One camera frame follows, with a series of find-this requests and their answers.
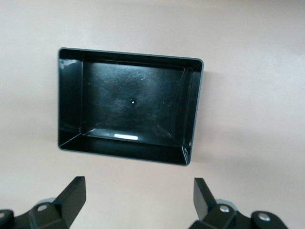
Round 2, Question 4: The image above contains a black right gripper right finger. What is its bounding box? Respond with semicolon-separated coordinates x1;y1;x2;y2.
189;177;288;229

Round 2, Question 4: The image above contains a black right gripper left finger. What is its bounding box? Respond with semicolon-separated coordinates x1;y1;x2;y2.
0;176;86;229

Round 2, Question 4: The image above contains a black plastic rectangular box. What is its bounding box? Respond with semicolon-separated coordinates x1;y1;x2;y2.
57;47;205;167

